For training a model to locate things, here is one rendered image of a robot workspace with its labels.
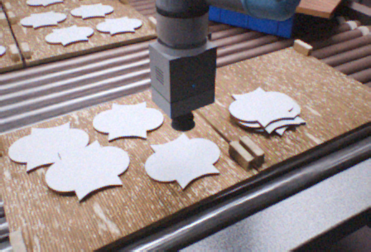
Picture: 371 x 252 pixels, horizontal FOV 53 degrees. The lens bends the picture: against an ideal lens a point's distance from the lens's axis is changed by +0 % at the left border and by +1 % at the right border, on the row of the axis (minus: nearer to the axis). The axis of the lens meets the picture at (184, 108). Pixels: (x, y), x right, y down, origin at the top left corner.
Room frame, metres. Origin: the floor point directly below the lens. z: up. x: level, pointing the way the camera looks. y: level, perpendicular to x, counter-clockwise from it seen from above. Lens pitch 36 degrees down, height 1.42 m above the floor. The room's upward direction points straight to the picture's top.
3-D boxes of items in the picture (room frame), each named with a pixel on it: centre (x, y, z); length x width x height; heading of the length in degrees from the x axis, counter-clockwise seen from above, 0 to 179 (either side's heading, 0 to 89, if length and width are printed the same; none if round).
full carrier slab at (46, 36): (1.14, 0.34, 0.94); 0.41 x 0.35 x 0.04; 119
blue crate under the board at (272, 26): (1.27, -0.28, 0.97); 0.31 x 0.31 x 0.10; 58
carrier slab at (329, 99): (0.73, -0.23, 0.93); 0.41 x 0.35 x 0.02; 120
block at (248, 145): (0.52, -0.13, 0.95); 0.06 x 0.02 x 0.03; 30
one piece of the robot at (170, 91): (0.52, 0.01, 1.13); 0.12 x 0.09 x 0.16; 32
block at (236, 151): (0.51, -0.10, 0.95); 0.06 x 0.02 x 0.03; 30
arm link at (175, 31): (0.51, 0.00, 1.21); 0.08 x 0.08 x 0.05
